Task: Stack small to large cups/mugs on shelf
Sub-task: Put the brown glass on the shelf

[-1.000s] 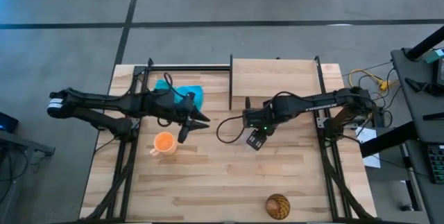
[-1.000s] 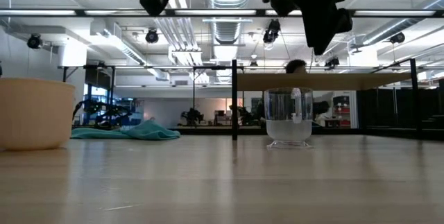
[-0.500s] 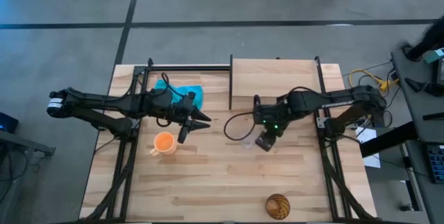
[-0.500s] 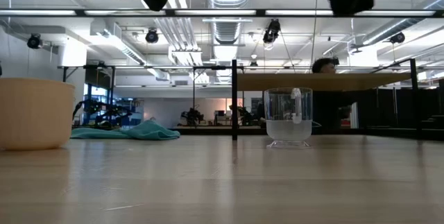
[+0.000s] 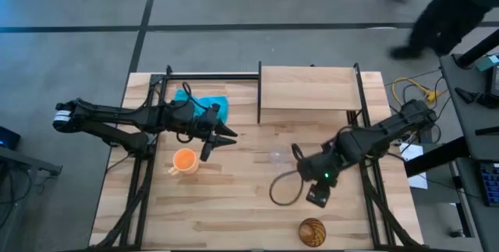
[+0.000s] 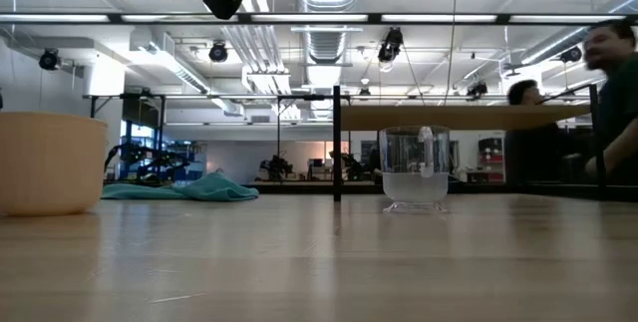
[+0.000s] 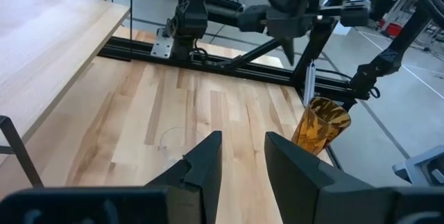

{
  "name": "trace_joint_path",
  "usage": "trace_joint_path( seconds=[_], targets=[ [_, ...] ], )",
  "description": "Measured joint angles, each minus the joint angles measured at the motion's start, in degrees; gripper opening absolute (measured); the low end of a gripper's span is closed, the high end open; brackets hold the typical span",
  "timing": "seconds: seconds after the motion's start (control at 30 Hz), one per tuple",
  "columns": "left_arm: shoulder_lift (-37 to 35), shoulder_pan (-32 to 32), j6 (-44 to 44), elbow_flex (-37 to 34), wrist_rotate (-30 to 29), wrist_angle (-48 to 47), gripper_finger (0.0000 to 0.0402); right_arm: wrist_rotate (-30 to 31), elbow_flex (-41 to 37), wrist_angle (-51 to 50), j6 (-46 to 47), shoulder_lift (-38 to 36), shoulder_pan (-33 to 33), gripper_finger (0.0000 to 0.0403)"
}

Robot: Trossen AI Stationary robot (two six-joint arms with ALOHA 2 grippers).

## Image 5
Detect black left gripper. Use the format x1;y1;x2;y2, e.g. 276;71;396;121
182;102;239;149

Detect clear glass mug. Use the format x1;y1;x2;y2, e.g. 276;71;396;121
268;149;294;168

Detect orange ceramic mug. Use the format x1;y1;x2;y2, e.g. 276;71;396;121
168;147;200;177

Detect wooden shelf board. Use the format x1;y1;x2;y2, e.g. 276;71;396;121
260;66;363;112

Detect teal cloth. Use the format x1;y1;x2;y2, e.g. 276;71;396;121
173;89;230;124

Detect white paper sheet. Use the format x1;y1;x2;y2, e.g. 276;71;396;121
398;142;429;190

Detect black desk support beam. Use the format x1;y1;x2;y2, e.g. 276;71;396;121
403;136;471;179

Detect grey side desk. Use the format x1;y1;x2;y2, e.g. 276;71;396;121
439;54;499;252

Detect black wedge-shaped device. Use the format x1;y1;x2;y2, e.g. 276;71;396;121
454;86;499;110

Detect black flat bar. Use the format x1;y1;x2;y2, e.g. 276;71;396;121
474;126;499;137

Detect dark keypad device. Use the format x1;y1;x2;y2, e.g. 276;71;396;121
479;161;499;208

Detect person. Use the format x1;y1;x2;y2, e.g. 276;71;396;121
376;0;499;60

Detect black slanted pole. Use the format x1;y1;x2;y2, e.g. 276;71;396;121
455;29;499;69

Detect dark tablet screen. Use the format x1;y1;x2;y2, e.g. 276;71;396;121
488;64;499;98

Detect grey side stand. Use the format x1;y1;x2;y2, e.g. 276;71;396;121
0;146;64;252

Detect small teal box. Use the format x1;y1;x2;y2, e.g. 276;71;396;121
476;54;499;73

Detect dark box with blue light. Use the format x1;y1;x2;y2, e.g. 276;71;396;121
0;126;22;151

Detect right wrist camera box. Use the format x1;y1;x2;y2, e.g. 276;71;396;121
305;183;333;209

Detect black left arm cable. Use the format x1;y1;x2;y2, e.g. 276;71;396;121
180;81;210;111

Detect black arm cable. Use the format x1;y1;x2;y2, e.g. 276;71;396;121
180;81;210;111
268;169;306;208

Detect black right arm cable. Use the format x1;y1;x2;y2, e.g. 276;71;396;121
268;169;306;208

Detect black aluminium table frame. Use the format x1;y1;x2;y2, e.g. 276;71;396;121
88;62;426;251

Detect yellow floor cable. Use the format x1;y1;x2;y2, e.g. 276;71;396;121
391;76;448;107

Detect black floor cable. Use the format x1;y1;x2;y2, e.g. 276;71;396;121
400;75;446;129

